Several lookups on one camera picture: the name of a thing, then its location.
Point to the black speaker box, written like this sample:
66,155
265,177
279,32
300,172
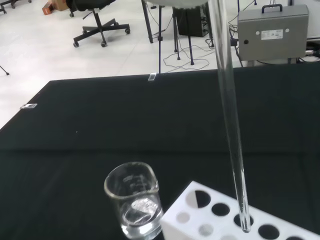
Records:
197,22

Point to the black office chair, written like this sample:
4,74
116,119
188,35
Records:
98,22

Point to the brown cardboard box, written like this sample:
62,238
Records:
56,5

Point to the black bench cloth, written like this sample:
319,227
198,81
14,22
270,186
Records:
125,120

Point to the glass beaker with water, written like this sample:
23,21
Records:
135,200

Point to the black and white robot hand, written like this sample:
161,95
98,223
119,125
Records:
175,2

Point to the black desk leg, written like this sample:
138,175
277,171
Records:
148,22

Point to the grey metal equipment box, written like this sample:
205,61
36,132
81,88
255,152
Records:
272,40

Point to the black tripod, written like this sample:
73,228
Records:
190,47

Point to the white test tube rack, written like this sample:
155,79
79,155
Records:
220,220

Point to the thin dark stand pole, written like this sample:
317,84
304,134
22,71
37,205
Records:
160,45

